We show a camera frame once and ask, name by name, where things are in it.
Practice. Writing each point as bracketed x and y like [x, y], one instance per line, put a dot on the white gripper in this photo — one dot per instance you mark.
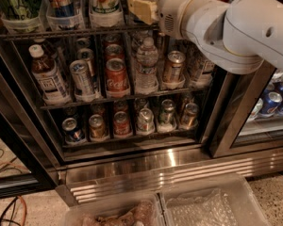
[171, 10]

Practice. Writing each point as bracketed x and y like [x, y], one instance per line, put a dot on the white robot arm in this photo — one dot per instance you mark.
[237, 36]

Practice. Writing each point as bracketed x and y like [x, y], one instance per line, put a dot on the gold can middle shelf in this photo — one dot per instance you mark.
[173, 67]

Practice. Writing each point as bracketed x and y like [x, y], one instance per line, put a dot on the clear water bottle middle shelf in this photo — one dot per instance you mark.
[146, 64]

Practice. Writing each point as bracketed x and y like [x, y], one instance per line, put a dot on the red coca-cola can middle shelf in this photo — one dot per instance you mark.
[116, 76]

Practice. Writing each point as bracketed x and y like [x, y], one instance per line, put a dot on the silver blue can middle shelf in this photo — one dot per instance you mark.
[82, 77]

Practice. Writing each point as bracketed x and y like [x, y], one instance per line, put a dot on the green silver can bottom shelf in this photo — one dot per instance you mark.
[166, 116]

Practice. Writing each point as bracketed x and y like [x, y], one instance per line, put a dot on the gold can bottom right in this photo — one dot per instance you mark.
[189, 115]

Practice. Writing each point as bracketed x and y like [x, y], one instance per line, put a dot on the gold can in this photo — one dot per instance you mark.
[98, 128]
[189, 115]

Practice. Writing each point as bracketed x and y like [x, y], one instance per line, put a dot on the red can bottom shelf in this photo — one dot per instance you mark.
[121, 124]

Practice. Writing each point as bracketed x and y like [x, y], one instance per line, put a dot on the gold can bottom left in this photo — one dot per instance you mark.
[98, 128]

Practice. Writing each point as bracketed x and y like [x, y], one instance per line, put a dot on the closed right fridge door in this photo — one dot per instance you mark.
[241, 128]

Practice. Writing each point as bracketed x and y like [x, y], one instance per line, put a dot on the pepsi can behind right door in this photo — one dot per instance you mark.
[271, 102]

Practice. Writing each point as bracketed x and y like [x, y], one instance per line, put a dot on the blue pepsi can bottom shelf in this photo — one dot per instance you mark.
[72, 131]

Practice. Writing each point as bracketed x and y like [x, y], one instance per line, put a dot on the steel fridge bottom grille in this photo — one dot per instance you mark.
[95, 180]

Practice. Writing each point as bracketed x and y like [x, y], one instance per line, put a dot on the open glass fridge door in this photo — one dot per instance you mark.
[18, 139]

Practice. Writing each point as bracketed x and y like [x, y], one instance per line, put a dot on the brown tea bottle right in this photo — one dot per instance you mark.
[199, 68]

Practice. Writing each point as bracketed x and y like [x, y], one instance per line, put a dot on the brown tea bottle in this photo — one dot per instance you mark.
[199, 68]
[48, 76]

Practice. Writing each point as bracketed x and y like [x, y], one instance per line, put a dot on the brown tea bottle left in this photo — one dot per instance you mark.
[48, 76]

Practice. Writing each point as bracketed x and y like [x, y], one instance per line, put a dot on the clear plastic bin left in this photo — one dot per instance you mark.
[127, 209]

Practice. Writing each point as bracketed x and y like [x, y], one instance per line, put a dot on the clear plastic bin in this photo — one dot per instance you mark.
[224, 200]
[127, 209]

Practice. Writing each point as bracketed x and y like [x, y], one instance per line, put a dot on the clear plastic bin right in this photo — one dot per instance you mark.
[224, 200]

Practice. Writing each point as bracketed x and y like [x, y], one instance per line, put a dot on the middle wire shelf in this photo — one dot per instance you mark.
[127, 97]

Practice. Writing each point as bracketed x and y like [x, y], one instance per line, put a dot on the wire shelf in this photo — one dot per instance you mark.
[127, 97]
[5, 35]

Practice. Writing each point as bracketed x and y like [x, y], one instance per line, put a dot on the top wire shelf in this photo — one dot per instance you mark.
[5, 35]

